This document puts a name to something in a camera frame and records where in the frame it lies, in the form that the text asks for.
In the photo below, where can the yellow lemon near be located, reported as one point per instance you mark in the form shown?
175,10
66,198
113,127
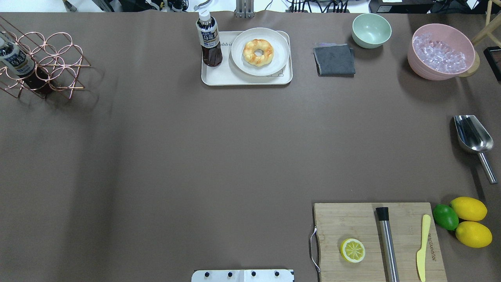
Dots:
474,234

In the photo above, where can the steel cylinder black cap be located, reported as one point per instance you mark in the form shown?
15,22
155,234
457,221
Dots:
388,245

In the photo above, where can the white round plate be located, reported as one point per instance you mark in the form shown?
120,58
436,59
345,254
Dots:
281,51

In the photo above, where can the wooden mug tree stand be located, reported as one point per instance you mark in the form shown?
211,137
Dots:
491,24

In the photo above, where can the yellow lemon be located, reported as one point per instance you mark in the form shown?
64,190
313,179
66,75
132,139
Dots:
469,209
474,234

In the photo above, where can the yellow plastic knife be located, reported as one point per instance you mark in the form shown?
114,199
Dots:
421,253

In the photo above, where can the cream rabbit tray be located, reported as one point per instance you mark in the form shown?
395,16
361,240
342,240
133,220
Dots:
234,70

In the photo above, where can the glazed yellow donut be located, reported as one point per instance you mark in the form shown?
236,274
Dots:
258,52

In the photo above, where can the aluminium frame post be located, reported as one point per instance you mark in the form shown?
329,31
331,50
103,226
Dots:
244,9

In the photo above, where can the yellow lemon far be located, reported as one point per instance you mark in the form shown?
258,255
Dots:
469,209

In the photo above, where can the metal ice scoop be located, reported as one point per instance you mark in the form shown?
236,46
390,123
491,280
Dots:
473,137

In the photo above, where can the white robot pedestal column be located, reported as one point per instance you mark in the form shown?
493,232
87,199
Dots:
244,275

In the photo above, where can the mint green bowl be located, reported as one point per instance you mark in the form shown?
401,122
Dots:
370,30

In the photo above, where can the dark tea bottle on tray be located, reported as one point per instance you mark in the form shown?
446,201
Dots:
209,39

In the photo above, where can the copper wire bottle rack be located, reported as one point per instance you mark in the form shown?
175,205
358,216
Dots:
56,55

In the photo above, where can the pink bowl with ice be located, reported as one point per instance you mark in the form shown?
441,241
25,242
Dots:
439,52

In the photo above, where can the grey folded cloth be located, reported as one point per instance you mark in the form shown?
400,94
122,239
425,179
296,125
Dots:
334,59

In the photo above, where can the bamboo cutting board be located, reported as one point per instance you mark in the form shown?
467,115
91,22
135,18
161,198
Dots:
336,222

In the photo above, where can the tea bottle in rack upper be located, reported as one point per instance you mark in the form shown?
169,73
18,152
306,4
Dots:
25,68

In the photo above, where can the half lemon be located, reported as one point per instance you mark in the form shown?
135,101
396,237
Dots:
352,250

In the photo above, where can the green lime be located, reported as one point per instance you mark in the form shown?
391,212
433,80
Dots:
445,217

